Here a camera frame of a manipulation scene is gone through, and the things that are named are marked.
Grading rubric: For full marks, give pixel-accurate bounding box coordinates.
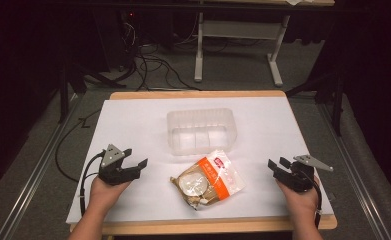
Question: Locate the clear plastic container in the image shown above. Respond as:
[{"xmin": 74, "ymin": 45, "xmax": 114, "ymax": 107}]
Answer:
[{"xmin": 166, "ymin": 107, "xmax": 238, "ymax": 157}]

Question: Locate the metal floor rail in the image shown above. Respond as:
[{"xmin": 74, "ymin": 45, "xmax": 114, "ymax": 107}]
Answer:
[
  {"xmin": 316, "ymin": 101, "xmax": 386, "ymax": 240},
  {"xmin": 0, "ymin": 94, "xmax": 84, "ymax": 240}
]

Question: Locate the orange and clear snack packet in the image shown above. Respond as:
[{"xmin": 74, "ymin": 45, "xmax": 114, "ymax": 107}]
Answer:
[{"xmin": 169, "ymin": 149, "xmax": 247, "ymax": 211}]

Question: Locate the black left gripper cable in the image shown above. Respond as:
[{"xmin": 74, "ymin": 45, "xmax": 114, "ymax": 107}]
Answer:
[{"xmin": 79, "ymin": 150, "xmax": 107, "ymax": 217}]

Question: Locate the black metal stand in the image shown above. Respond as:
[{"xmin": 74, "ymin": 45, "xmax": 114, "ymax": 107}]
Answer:
[
  {"xmin": 58, "ymin": 59, "xmax": 128, "ymax": 125},
  {"xmin": 285, "ymin": 71, "xmax": 347, "ymax": 138}
]

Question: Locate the person's right hand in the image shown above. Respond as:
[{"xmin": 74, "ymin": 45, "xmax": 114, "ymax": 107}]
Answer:
[{"xmin": 275, "ymin": 175, "xmax": 321, "ymax": 218}]

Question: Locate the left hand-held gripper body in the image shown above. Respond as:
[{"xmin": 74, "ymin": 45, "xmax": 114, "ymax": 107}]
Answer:
[{"xmin": 97, "ymin": 143, "xmax": 141, "ymax": 186}]

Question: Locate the tangle of black floor cables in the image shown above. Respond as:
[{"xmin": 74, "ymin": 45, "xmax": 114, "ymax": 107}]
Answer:
[{"xmin": 121, "ymin": 19, "xmax": 202, "ymax": 93}]

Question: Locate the white table cover sheet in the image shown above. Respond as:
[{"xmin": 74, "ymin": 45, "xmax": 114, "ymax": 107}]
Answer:
[{"xmin": 65, "ymin": 96, "xmax": 335, "ymax": 225}]

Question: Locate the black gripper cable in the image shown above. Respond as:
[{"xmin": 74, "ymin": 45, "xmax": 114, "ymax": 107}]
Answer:
[
  {"xmin": 302, "ymin": 171, "xmax": 324, "ymax": 230},
  {"xmin": 79, "ymin": 150, "xmax": 107, "ymax": 217}
]

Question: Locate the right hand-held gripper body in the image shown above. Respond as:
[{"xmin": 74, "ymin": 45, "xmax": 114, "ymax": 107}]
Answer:
[{"xmin": 275, "ymin": 154, "xmax": 335, "ymax": 194}]

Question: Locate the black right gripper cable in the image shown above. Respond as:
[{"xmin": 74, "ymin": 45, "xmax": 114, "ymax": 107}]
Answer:
[{"xmin": 302, "ymin": 171, "xmax": 324, "ymax": 230}]

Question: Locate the black floor cable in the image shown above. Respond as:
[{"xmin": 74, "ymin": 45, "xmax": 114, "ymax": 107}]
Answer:
[{"xmin": 54, "ymin": 109, "xmax": 101, "ymax": 184}]

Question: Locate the person's left hand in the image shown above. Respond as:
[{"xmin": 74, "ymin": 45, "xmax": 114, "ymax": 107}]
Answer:
[{"xmin": 89, "ymin": 175, "xmax": 133, "ymax": 215}]

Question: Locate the white metal desk frame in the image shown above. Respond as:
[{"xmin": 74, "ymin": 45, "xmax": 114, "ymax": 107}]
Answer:
[{"xmin": 193, "ymin": 12, "xmax": 291, "ymax": 88}]

